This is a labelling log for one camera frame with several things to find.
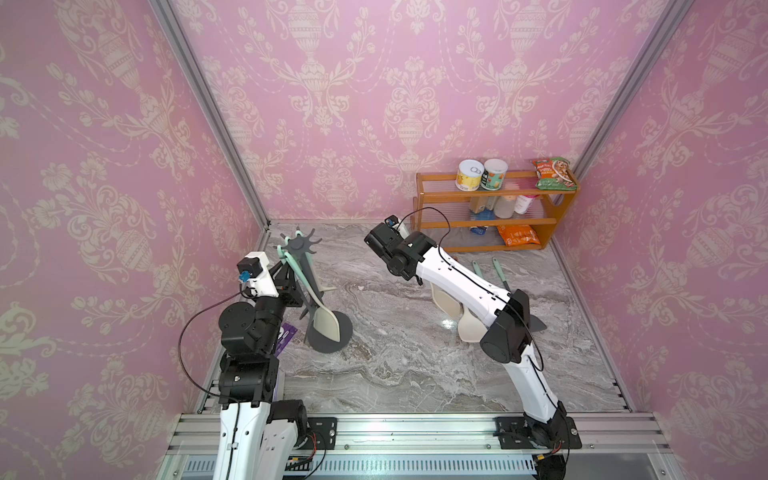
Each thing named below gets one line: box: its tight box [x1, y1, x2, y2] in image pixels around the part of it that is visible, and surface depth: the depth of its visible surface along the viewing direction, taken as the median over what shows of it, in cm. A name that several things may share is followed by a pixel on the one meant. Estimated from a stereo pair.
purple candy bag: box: [274, 323, 298, 357], surface depth 91 cm
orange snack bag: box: [496, 224, 541, 247], surface depth 114 cm
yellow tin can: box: [455, 159, 485, 192], surface depth 89 cm
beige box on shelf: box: [469, 196, 495, 214], surface depth 102 cm
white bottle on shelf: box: [494, 195, 517, 219], surface depth 104 cm
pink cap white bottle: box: [514, 195, 533, 215], surface depth 99 cm
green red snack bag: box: [532, 157, 578, 191], surface depth 91 cm
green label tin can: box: [480, 158, 508, 191], surface depth 90 cm
